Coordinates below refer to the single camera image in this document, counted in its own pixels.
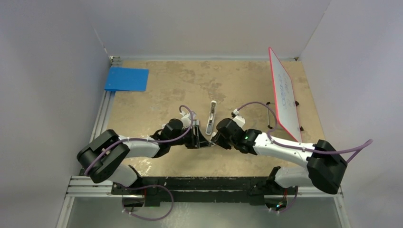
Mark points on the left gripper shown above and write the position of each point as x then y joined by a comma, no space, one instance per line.
196,138

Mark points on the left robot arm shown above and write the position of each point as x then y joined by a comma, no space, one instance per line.
102,159

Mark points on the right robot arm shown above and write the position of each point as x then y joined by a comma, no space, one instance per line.
317,164

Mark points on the whiteboard metal stand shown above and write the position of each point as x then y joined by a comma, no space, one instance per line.
296,103

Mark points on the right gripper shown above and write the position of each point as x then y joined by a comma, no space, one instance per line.
218,140

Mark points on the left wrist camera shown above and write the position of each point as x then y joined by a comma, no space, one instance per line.
189,119

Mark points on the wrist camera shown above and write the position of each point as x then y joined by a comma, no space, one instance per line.
237,118
189,119

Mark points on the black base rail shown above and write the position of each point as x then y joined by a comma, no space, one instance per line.
255,190

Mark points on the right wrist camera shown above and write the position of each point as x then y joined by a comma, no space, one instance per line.
237,118

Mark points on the blue plastic board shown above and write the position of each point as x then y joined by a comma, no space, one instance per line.
126,79

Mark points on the white stapler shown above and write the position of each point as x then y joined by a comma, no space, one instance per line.
210,123

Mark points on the red framed whiteboard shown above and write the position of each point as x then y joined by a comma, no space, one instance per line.
284,98

